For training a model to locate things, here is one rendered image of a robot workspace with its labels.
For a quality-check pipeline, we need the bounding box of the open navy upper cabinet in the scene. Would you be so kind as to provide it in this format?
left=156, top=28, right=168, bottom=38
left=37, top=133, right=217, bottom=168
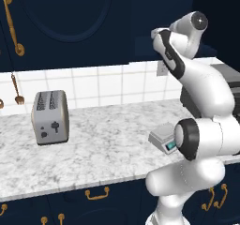
left=128, top=0, right=240, bottom=71

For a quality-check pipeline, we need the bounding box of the long gold cabinet handle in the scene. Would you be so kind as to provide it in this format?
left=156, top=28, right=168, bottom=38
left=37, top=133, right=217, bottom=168
left=0, top=0, right=25, bottom=57

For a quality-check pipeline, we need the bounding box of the navy drawer front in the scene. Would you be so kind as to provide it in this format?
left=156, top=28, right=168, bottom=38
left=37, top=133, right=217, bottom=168
left=46, top=179, right=150, bottom=225

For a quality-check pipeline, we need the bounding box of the navy cabinet door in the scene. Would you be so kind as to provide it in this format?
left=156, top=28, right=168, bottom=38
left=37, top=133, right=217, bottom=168
left=184, top=162, right=240, bottom=225
left=0, top=0, right=131, bottom=73

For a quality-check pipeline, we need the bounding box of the gold drawer handle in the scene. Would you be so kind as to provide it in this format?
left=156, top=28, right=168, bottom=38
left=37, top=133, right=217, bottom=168
left=84, top=186, right=111, bottom=202

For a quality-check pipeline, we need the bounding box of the navy upper cabinet door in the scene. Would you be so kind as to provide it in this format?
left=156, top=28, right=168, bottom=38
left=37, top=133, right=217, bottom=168
left=0, top=0, right=131, bottom=73

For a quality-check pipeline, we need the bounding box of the gold hanging fork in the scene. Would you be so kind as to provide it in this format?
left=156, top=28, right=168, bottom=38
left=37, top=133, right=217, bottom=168
left=10, top=73, right=25, bottom=106

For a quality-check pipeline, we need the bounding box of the navy lower cabinet door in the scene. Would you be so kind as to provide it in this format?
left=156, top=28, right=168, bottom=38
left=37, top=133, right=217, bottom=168
left=184, top=162, right=240, bottom=225

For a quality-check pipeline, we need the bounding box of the silver two-slot toaster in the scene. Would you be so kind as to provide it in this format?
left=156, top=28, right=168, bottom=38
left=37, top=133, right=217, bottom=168
left=30, top=89, right=70, bottom=146

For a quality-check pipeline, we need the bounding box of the white wall outlet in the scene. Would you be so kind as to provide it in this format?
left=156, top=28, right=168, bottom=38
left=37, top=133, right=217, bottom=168
left=156, top=60, right=170, bottom=78

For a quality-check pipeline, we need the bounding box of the grey digital scale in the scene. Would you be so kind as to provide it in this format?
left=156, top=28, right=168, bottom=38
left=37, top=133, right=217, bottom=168
left=147, top=122, right=180, bottom=156

